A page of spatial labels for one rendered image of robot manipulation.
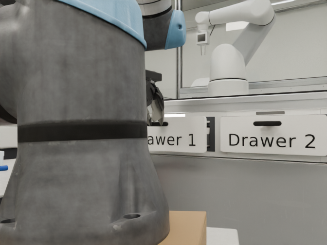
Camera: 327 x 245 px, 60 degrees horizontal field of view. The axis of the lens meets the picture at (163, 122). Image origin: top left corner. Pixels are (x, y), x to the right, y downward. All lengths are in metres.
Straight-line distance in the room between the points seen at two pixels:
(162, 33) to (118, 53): 0.36
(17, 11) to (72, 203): 0.16
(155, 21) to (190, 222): 0.41
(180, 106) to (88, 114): 0.78
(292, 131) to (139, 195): 0.67
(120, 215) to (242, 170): 0.71
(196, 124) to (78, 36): 0.66
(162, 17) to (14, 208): 0.44
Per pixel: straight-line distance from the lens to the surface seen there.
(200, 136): 0.85
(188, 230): 0.28
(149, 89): 0.80
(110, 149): 0.22
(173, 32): 0.59
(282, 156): 0.89
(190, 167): 0.97
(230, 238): 0.37
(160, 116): 0.84
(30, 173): 0.24
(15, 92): 0.26
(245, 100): 0.90
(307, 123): 0.86
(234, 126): 0.89
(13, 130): 1.49
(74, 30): 0.24
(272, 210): 0.92
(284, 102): 0.89
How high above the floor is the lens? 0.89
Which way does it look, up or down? 1 degrees up
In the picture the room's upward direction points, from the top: straight up
